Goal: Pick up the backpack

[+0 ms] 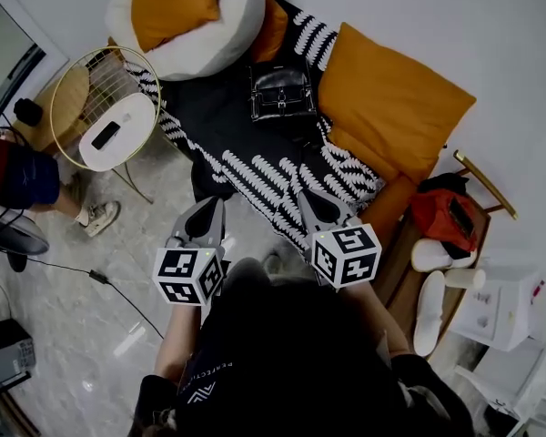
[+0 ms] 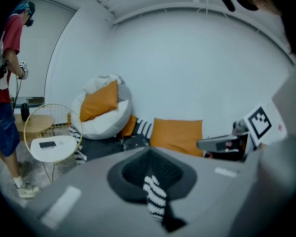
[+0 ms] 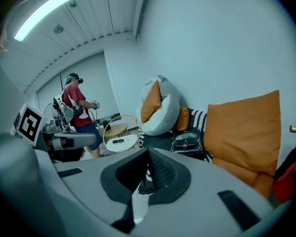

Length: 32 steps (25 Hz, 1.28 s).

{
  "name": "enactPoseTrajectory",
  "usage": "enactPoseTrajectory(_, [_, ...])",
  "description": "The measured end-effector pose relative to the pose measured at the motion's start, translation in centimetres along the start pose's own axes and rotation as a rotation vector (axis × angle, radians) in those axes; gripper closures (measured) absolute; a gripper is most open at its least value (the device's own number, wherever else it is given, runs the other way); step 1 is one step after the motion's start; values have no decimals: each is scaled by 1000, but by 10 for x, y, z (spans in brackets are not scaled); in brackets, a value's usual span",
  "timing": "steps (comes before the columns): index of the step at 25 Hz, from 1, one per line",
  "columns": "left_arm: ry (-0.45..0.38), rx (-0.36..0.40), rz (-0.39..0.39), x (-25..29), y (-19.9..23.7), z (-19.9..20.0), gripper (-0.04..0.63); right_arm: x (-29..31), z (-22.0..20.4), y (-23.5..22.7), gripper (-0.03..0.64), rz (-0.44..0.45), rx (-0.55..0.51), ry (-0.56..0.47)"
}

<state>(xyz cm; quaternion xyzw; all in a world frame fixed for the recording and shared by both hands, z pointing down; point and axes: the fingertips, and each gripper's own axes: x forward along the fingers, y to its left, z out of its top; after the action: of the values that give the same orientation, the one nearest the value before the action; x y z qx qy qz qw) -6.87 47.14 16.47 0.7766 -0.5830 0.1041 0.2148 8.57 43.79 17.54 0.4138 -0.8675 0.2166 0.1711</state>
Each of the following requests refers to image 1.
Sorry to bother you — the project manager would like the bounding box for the black leather backpack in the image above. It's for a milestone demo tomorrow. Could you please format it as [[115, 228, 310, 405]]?
[[248, 63, 320, 127]]

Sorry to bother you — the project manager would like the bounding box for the gold wire side table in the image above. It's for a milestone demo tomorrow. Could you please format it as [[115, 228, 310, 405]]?
[[48, 45, 165, 205]]

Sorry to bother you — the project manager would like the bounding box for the person's black shirt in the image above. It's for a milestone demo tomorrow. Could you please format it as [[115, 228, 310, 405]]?
[[131, 257, 475, 437]]

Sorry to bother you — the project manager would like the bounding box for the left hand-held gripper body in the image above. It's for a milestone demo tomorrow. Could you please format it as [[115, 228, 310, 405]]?
[[152, 195, 233, 308]]

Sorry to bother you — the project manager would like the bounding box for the black white patterned blanket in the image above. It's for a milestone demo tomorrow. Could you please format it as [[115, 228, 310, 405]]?
[[121, 0, 389, 250]]

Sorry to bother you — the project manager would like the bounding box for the person's right forearm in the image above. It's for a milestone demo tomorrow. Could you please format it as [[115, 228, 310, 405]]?
[[343, 282, 411, 355]]

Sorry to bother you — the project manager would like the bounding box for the person's left forearm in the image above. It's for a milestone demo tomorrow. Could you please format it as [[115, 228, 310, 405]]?
[[154, 296, 210, 384]]

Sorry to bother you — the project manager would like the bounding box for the white oval tray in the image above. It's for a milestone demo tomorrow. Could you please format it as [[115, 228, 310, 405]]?
[[77, 92, 158, 173]]

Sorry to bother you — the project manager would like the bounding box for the black grey box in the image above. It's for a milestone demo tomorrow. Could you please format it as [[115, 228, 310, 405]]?
[[0, 318, 38, 396]]

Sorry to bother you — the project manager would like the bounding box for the large orange cushion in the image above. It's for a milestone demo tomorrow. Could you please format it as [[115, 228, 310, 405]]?
[[317, 21, 478, 187]]

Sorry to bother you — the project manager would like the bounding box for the yellow stool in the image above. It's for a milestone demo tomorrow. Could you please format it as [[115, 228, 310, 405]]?
[[12, 66, 91, 155]]

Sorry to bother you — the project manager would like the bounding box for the white shelf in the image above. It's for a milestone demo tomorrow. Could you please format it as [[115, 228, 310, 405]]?
[[453, 333, 546, 437]]

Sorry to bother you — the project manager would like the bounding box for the wooden bench with gold frame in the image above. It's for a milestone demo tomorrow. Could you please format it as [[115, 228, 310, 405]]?
[[371, 148, 520, 364]]

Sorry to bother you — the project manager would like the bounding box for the black round object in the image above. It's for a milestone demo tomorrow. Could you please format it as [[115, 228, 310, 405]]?
[[13, 98, 44, 127]]

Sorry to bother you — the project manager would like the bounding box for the red bag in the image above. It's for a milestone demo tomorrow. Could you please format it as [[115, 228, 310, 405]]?
[[410, 188, 480, 254]]

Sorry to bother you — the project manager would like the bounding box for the white round pillow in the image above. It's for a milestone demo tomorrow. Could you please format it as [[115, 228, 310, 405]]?
[[104, 0, 268, 82]]

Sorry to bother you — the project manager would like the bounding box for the white cylinder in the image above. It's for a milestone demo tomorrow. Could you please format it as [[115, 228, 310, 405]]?
[[445, 267, 488, 291]]

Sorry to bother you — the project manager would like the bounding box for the black garment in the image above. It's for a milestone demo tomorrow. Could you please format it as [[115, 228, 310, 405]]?
[[419, 172, 470, 196]]

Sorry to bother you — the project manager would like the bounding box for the black floor cable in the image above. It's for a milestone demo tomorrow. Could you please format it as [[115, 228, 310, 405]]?
[[25, 253, 166, 340]]

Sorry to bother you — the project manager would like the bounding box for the small orange cushion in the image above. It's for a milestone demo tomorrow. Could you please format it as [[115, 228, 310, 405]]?
[[248, 0, 289, 64]]

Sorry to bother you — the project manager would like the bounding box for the white drawer cabinet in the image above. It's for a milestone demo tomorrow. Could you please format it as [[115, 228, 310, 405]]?
[[449, 260, 546, 353]]

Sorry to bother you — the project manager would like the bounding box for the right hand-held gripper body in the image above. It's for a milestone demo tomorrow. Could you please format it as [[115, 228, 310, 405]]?
[[296, 188, 384, 291]]

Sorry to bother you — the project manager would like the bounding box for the white slipper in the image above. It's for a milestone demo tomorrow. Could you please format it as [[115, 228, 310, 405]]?
[[410, 238, 480, 274], [411, 269, 448, 357]]

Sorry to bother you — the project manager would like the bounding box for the black chair base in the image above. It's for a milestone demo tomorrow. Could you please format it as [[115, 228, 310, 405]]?
[[0, 207, 52, 273]]

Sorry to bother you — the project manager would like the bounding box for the black phone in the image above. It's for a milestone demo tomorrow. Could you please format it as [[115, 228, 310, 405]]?
[[90, 121, 121, 151]]

